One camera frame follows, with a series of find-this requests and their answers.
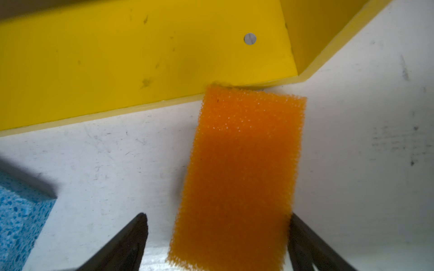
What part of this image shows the blue sponge upper middle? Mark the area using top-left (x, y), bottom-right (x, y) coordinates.
top-left (1, 171), bottom-right (56, 271)

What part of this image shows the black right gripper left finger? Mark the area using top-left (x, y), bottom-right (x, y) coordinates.
top-left (78, 213), bottom-right (149, 271)

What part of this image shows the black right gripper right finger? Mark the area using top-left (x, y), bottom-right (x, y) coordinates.
top-left (288, 214), bottom-right (356, 271)

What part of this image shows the orange sponge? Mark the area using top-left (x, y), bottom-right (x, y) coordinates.
top-left (167, 86), bottom-right (307, 271)

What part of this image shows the yellow shelf with coloured boards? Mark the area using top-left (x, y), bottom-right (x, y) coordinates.
top-left (1, 1), bottom-right (388, 136)

